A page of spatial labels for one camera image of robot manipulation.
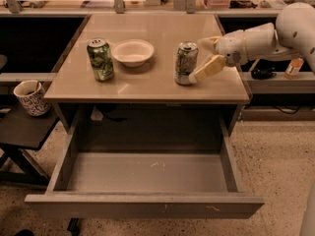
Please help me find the black object on shelf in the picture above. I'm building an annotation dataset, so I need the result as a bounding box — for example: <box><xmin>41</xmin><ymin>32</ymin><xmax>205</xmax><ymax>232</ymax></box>
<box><xmin>251</xmin><ymin>68</ymin><xmax>276</xmax><ymax>80</ymax></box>

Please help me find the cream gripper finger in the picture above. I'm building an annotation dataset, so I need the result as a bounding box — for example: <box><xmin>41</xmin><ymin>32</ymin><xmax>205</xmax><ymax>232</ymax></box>
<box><xmin>199</xmin><ymin>36</ymin><xmax>221</xmax><ymax>54</ymax></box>
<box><xmin>188</xmin><ymin>55</ymin><xmax>225</xmax><ymax>84</ymax></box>

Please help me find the white bowl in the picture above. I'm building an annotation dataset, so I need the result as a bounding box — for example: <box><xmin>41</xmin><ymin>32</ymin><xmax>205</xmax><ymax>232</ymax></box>
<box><xmin>111</xmin><ymin>39</ymin><xmax>155</xmax><ymax>67</ymax></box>

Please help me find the patterned paper cup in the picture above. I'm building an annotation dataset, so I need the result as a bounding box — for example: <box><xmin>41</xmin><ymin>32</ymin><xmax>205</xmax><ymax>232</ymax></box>
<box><xmin>14</xmin><ymin>80</ymin><xmax>51</xmax><ymax>117</ymax></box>

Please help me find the dark side stool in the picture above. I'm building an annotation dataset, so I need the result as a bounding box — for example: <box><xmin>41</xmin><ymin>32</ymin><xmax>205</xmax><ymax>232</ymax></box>
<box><xmin>0</xmin><ymin>103</ymin><xmax>58</xmax><ymax>186</ymax></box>

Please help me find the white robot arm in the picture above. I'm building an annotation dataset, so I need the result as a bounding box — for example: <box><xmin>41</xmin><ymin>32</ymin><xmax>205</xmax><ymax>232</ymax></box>
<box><xmin>189</xmin><ymin>3</ymin><xmax>315</xmax><ymax>84</ymax></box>

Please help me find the white green 7up can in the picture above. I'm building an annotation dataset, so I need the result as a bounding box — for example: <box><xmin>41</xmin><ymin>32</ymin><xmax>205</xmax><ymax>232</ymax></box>
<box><xmin>175</xmin><ymin>41</ymin><xmax>199</xmax><ymax>85</ymax></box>

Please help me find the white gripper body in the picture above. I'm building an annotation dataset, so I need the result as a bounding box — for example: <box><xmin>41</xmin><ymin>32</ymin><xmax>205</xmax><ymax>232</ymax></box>
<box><xmin>216</xmin><ymin>29</ymin><xmax>246</xmax><ymax>66</ymax></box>

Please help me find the green soda can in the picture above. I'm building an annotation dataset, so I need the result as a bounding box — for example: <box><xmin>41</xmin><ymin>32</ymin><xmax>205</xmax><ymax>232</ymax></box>
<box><xmin>87</xmin><ymin>37</ymin><xmax>114</xmax><ymax>82</ymax></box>

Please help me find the open grey top drawer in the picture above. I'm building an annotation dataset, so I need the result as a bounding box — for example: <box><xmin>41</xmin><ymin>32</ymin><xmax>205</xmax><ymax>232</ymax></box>
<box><xmin>26</xmin><ymin>117</ymin><xmax>264</xmax><ymax>218</ymax></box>

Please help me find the orange drink bottle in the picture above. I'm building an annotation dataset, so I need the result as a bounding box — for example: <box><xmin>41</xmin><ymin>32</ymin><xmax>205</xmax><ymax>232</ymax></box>
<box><xmin>284</xmin><ymin>58</ymin><xmax>304</xmax><ymax>79</ymax></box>

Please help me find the beige cabinet desk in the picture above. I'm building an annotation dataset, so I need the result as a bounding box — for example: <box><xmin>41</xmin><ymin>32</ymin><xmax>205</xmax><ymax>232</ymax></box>
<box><xmin>45</xmin><ymin>14</ymin><xmax>250</xmax><ymax>139</ymax></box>

